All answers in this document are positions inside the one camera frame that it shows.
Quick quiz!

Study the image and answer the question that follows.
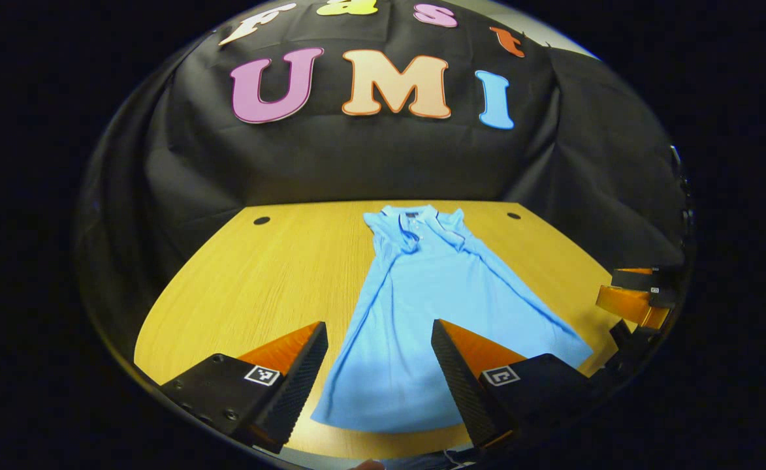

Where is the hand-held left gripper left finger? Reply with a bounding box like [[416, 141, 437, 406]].
[[159, 321, 329, 454]]

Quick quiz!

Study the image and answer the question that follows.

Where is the black backdrop cloth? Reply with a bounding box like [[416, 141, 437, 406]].
[[76, 0, 690, 353]]

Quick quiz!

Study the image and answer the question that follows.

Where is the light blue T-shirt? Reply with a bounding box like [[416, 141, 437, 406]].
[[311, 204, 594, 433]]

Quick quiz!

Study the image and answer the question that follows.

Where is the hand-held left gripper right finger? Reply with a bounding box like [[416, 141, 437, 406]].
[[430, 319, 596, 451]]

